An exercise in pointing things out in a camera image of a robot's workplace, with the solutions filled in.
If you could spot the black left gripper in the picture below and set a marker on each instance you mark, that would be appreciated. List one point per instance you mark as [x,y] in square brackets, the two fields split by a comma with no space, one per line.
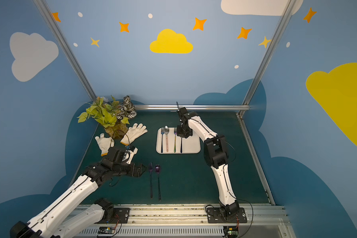
[135,170]

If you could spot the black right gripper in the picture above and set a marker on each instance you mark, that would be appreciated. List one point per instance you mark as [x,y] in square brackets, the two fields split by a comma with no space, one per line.
[183,132]

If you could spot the purple metal fork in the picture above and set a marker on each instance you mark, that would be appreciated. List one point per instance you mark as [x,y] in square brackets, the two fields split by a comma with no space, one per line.
[150,168]

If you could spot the rainbow iridescent fork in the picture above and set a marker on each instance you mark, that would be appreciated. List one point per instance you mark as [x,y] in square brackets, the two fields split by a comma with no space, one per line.
[175,140]

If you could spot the purple metal spoon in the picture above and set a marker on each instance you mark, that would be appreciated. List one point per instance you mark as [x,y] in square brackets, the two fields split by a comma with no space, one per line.
[158,170]

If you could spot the silver spoon pink handle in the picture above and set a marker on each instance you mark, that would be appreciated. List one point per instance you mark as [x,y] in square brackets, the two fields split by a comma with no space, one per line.
[166,133]

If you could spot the blue metal fork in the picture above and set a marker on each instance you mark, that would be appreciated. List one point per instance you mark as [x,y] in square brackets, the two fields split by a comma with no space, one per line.
[162,134]

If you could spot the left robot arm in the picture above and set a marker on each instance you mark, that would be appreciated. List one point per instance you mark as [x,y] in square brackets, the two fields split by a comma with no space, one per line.
[53,221]

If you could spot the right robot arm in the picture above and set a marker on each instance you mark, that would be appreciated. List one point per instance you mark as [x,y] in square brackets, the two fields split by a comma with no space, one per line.
[216,156]

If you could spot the white rectangular tray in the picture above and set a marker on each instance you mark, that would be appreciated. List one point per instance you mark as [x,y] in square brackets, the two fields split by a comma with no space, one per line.
[190,145]

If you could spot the white glove right of vase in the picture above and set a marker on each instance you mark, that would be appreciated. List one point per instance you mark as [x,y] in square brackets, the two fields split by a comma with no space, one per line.
[133,133]

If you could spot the white glove of vase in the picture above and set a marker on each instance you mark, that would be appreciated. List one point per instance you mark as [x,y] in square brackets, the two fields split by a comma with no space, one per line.
[104,143]
[133,133]

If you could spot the white glove left of vase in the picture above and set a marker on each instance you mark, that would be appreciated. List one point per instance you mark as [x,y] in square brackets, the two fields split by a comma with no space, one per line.
[104,143]

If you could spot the glass vase with plants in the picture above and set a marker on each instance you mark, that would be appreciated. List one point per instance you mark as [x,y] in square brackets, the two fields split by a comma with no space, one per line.
[113,116]

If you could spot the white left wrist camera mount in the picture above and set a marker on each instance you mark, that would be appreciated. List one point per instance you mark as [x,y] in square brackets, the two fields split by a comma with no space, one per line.
[129,154]

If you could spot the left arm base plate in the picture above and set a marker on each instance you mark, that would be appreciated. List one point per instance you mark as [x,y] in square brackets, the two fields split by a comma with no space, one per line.
[119,215]

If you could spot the aluminium back rail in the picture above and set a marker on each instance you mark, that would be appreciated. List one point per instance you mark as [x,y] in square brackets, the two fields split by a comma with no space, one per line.
[192,107]

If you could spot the aluminium front rail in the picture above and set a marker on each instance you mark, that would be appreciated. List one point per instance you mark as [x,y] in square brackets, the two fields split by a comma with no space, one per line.
[195,215]

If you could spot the right aluminium side rail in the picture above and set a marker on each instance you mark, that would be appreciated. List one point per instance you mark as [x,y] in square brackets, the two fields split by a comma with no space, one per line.
[256,160]

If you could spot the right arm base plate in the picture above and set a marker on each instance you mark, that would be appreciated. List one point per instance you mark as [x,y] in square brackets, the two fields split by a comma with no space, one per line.
[216,216]

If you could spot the right corner aluminium post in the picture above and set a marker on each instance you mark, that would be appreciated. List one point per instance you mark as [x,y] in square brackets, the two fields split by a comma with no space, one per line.
[276,37]

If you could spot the corner aluminium post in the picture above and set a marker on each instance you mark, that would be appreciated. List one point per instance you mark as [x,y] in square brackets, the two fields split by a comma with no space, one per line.
[47,15]
[276,37]

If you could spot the left corner aluminium post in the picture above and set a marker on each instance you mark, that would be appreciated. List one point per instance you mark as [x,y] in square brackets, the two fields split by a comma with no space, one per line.
[47,15]

